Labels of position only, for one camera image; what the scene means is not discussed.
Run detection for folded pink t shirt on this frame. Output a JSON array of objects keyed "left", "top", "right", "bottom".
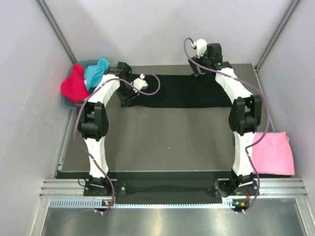
[{"left": 252, "top": 132, "right": 295, "bottom": 176}]

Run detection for right aluminium frame post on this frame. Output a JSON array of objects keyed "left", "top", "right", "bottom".
[{"left": 254, "top": 0, "right": 301, "bottom": 73}]

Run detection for left aluminium frame post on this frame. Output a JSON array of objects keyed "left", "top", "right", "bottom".
[{"left": 35, "top": 0, "right": 77, "bottom": 64}]

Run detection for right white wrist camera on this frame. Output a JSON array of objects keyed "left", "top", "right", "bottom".
[{"left": 191, "top": 39, "right": 207, "bottom": 59}]

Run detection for aluminium front rail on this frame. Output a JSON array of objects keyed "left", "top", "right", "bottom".
[{"left": 39, "top": 178, "right": 307, "bottom": 202}]

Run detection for black t shirt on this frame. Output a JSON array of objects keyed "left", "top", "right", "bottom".
[{"left": 121, "top": 73, "right": 232, "bottom": 108}]

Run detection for slotted grey cable duct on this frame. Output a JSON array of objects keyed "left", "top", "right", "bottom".
[{"left": 49, "top": 198, "right": 245, "bottom": 209}]

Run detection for blue laundry basket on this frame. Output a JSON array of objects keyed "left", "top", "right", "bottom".
[{"left": 61, "top": 59, "right": 98, "bottom": 111}]

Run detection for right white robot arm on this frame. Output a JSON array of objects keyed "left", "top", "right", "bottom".
[{"left": 189, "top": 39, "right": 262, "bottom": 197}]

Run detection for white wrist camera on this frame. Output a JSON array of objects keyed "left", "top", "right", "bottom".
[
  {"left": 133, "top": 74, "right": 148, "bottom": 90},
  {"left": 191, "top": 39, "right": 207, "bottom": 59}
]

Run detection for teal t shirt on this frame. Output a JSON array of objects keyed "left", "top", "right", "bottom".
[{"left": 84, "top": 58, "right": 110, "bottom": 90}]

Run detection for red t shirt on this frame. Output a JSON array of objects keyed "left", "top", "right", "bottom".
[{"left": 61, "top": 63, "right": 90, "bottom": 105}]

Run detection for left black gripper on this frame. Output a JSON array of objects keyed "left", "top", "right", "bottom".
[{"left": 116, "top": 81, "right": 139, "bottom": 106}]

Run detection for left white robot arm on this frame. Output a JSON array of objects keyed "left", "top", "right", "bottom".
[{"left": 75, "top": 62, "right": 148, "bottom": 196}]

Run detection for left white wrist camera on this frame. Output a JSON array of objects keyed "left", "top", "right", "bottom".
[{"left": 133, "top": 74, "right": 148, "bottom": 90}]

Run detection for aluminium frame post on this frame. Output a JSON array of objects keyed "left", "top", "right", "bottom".
[
  {"left": 254, "top": 0, "right": 301, "bottom": 73},
  {"left": 35, "top": 0, "right": 77, "bottom": 64}
]

